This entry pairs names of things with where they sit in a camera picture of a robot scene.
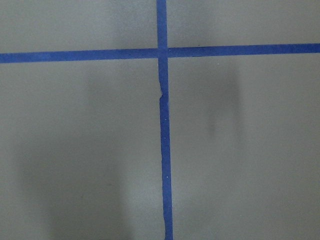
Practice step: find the blue tape strip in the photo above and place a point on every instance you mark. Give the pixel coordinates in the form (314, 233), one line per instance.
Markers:
(75, 56)
(165, 150)

